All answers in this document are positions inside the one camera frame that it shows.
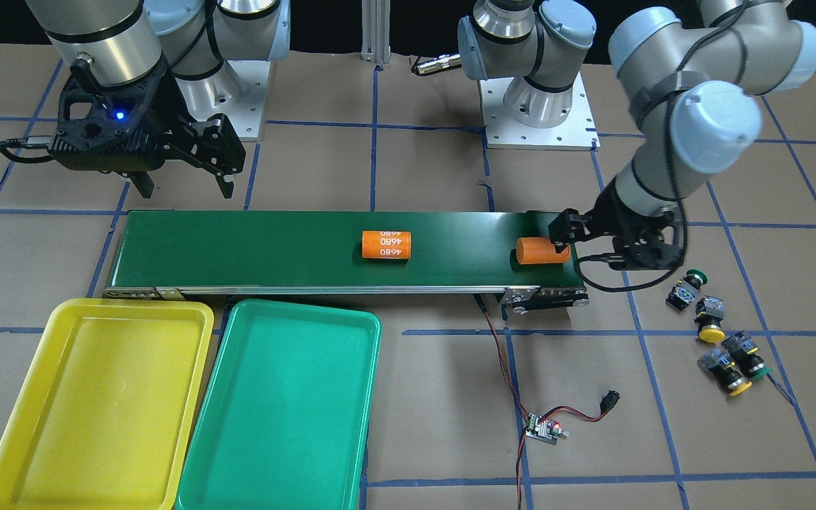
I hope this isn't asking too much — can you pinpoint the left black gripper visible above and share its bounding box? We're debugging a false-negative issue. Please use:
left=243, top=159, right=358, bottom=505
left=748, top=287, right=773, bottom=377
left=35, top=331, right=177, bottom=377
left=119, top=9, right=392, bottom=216
left=548, top=184, right=684, bottom=271

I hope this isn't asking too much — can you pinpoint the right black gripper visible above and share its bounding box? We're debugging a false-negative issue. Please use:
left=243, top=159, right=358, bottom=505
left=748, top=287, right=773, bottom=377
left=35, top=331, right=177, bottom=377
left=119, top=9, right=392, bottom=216
left=47, top=60, right=246, bottom=199

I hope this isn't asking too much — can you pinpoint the plain orange cylinder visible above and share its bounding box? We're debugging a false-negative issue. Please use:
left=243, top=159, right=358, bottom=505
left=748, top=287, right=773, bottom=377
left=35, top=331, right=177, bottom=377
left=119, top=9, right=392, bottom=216
left=515, top=237, right=571, bottom=265

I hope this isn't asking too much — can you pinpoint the green push button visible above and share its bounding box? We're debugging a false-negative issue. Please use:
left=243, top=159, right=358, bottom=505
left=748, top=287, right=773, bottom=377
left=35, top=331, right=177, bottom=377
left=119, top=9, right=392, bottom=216
left=721, top=331, right=771, bottom=380
left=666, top=268, right=709, bottom=311

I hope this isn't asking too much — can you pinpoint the yellow push button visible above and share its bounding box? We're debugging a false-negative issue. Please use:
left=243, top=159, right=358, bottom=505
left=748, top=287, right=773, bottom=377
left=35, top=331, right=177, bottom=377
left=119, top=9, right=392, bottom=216
left=697, top=348, right=752, bottom=397
left=694, top=295, right=726, bottom=344

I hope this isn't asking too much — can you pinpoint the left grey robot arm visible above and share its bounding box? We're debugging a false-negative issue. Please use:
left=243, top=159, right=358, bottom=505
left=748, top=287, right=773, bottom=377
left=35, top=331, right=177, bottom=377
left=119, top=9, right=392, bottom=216
left=458, top=1, right=816, bottom=271

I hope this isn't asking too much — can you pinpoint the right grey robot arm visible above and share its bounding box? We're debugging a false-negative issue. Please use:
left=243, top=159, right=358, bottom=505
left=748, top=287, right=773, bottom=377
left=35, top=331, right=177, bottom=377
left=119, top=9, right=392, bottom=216
left=0, top=1, right=291, bottom=199

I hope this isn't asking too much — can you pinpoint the green conveyor belt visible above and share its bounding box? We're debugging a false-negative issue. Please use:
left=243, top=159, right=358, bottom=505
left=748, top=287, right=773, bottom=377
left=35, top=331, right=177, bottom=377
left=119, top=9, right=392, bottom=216
left=105, top=210, right=589, bottom=312

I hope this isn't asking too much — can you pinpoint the small controller circuit board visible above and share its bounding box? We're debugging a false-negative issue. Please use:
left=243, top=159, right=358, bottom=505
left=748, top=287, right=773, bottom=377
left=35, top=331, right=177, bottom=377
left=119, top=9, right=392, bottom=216
left=524, top=413, right=569, bottom=446

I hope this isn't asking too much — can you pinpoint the orange cylinder marked 4680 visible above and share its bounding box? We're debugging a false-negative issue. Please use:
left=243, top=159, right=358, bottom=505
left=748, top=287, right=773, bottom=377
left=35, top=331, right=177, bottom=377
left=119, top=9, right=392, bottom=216
left=361, top=230, right=412, bottom=259

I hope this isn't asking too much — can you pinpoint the yellow plastic tray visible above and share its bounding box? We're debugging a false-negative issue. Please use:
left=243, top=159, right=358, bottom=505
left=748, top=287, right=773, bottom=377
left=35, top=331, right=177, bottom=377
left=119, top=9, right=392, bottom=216
left=0, top=298, right=215, bottom=509

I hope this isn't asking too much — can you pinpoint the green plastic tray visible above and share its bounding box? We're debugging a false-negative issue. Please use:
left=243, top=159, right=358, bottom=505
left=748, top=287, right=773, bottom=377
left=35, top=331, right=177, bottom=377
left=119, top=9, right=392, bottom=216
left=176, top=298, right=381, bottom=509

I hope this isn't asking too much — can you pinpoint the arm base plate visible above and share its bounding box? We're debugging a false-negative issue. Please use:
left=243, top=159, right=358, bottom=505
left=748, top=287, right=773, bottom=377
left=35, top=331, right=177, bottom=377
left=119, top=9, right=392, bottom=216
left=478, top=74, right=600, bottom=151
left=176, top=60, right=274, bottom=142

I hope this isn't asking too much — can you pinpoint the red black wire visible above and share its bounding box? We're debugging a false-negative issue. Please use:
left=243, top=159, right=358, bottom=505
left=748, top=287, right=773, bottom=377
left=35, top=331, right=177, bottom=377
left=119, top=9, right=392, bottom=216
left=472, top=294, right=621, bottom=510

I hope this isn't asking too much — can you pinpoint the aluminium frame post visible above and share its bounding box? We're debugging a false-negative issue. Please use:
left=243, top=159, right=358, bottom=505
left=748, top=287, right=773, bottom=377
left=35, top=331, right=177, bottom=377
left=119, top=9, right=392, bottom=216
left=361, top=0, right=391, bottom=67

